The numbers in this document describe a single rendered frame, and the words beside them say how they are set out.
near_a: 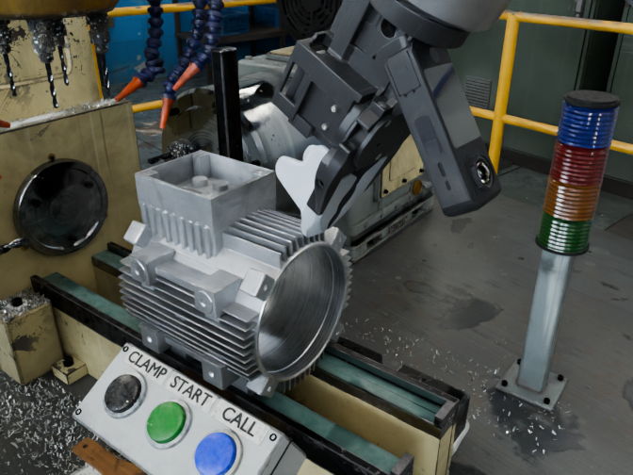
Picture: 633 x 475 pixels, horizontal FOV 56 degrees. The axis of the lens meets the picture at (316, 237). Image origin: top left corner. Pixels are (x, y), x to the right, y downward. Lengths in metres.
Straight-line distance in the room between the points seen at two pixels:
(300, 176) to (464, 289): 0.71
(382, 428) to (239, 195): 0.31
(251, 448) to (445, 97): 0.26
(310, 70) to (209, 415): 0.25
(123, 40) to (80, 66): 5.45
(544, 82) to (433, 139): 3.59
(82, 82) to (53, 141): 0.19
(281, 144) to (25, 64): 0.41
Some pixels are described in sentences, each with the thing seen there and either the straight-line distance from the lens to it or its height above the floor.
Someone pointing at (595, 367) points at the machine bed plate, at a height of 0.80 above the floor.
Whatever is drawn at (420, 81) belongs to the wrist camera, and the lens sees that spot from 0.39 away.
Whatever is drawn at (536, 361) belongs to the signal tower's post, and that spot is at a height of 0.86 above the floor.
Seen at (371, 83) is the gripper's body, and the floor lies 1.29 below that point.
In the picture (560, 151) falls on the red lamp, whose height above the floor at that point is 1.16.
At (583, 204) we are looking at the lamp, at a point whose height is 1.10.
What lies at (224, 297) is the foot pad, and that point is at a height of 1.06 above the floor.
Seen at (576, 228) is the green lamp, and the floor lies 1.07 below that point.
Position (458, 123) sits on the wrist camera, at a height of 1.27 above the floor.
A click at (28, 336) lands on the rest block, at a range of 0.95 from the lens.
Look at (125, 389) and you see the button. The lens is 0.49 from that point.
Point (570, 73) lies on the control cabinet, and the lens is 3.89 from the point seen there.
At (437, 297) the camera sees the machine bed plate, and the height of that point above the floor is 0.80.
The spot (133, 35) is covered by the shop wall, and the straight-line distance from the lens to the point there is 6.58.
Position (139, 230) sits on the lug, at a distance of 0.69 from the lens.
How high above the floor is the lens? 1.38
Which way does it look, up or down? 27 degrees down
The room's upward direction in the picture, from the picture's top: straight up
